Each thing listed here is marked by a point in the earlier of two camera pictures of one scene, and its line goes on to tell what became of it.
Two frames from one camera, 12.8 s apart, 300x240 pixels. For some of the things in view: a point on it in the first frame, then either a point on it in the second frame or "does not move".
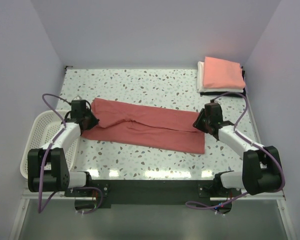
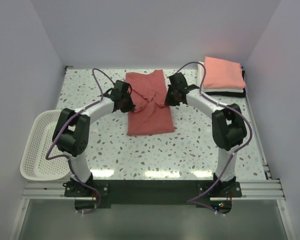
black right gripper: (200, 121) → (170, 97)
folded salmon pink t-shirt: (221, 73) does not move
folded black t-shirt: (243, 93) does not move
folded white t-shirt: (201, 88) does not move
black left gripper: (90, 120) → (127, 104)
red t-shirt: (147, 126) → (151, 115)
